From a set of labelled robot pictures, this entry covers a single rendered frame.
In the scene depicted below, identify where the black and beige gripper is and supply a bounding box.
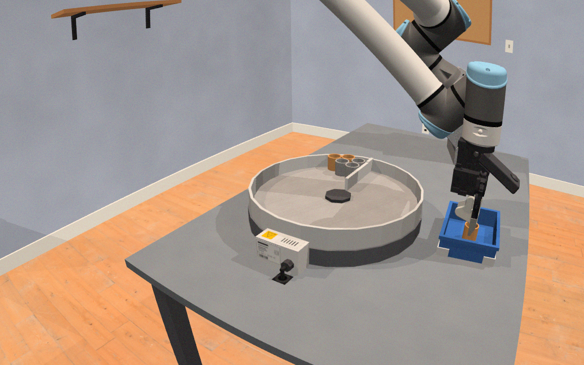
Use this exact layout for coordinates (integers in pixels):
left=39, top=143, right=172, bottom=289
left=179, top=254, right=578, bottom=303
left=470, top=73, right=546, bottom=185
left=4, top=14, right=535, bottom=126
left=450, top=137, right=495, bottom=236

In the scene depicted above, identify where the grey metal sleeve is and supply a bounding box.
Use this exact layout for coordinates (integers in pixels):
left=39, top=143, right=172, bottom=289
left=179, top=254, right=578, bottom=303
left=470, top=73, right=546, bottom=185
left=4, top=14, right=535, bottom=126
left=345, top=162, right=359, bottom=178
left=335, top=158, right=349, bottom=176
left=351, top=158, right=365, bottom=166

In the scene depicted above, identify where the blue crate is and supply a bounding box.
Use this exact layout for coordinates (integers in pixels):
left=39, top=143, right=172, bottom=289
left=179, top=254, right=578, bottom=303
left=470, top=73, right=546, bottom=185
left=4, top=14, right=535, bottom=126
left=435, top=201, right=500, bottom=267

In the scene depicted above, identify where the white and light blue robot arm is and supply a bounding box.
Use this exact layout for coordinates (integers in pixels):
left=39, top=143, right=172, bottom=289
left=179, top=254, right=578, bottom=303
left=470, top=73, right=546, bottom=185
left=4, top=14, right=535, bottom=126
left=320, top=0, right=520, bottom=194

